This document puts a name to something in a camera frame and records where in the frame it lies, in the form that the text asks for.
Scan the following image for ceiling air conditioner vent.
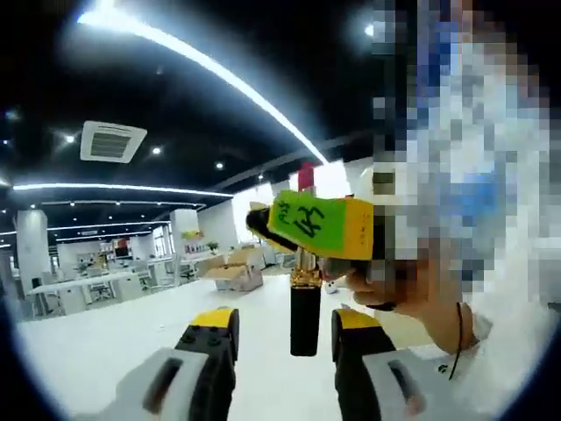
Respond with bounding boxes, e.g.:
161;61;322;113
80;120;148;164

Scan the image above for row of white office desks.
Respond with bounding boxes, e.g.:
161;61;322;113
28;269;146;315

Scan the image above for person's right hand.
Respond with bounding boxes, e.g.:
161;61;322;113
349;265;424;318

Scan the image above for curved ceiling light strip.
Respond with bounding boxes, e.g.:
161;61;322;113
12;182;233;196

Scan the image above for black gold lipstick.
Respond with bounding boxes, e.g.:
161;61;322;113
288;161;324;357

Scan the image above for thin black cable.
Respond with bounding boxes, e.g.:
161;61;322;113
446;302;465;381

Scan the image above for open cardboard box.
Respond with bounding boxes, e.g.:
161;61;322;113
203;248;265;293

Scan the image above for long straight ceiling light strip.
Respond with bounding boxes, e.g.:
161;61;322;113
76;8;328;163

